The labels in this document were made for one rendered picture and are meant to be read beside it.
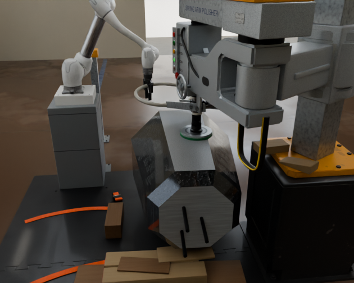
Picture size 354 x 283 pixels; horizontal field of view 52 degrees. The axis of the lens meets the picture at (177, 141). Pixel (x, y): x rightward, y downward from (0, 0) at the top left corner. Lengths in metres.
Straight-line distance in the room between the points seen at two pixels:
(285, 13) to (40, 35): 8.13
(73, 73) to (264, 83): 1.95
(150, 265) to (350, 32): 1.67
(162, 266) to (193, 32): 1.36
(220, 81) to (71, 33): 7.53
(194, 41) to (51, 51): 7.37
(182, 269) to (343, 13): 1.63
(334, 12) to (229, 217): 1.21
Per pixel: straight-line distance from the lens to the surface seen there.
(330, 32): 2.08
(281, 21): 1.51
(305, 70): 1.87
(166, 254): 2.27
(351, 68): 2.15
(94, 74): 4.16
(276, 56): 1.61
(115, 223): 2.75
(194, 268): 2.21
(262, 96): 1.63
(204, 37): 2.16
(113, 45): 9.12
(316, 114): 2.23
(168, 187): 1.97
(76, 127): 3.20
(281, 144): 2.35
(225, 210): 2.05
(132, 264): 2.23
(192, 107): 2.27
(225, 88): 1.86
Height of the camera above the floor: 1.78
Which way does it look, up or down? 24 degrees down
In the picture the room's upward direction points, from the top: straight up
